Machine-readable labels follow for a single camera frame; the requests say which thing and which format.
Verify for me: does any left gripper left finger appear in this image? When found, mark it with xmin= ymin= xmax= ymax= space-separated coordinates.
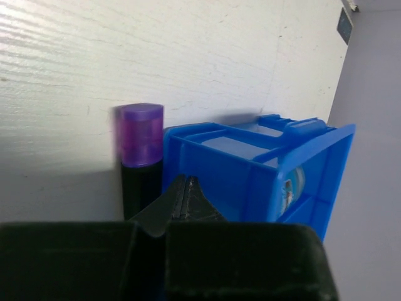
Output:
xmin=129 ymin=175 xmax=187 ymax=238

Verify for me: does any blue compartment bin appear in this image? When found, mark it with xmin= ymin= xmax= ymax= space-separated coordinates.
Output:
xmin=163 ymin=115 xmax=356 ymax=238

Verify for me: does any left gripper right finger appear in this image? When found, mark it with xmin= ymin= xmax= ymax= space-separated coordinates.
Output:
xmin=180 ymin=176 xmax=227 ymax=222

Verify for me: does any right corner label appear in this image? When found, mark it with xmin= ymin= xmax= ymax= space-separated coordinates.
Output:
xmin=336 ymin=8 xmax=353 ymax=45

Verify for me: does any purple cap highlighter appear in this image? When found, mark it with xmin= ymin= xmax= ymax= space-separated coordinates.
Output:
xmin=113 ymin=103 xmax=164 ymax=220

